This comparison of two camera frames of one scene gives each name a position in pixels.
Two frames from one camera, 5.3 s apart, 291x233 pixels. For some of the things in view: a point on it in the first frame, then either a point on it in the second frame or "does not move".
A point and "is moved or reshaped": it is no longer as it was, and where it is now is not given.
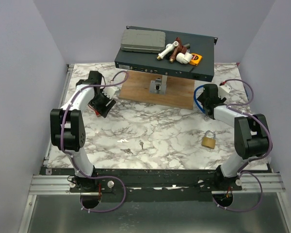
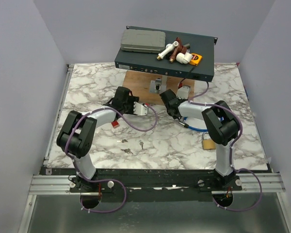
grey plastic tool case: (143, 40) does not move
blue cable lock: (195, 100) → (186, 125)
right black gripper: (201, 99) → (180, 99)
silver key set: (127, 151) does not move
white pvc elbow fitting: (184, 58) does not move
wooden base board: (180, 92) does not move
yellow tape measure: (196, 59) does not move
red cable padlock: (96, 112) is moved or reshaped
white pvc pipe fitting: (169, 46) does not move
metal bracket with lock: (158, 86) does not move
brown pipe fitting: (180, 49) does not move
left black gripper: (103, 109) → (132, 99)
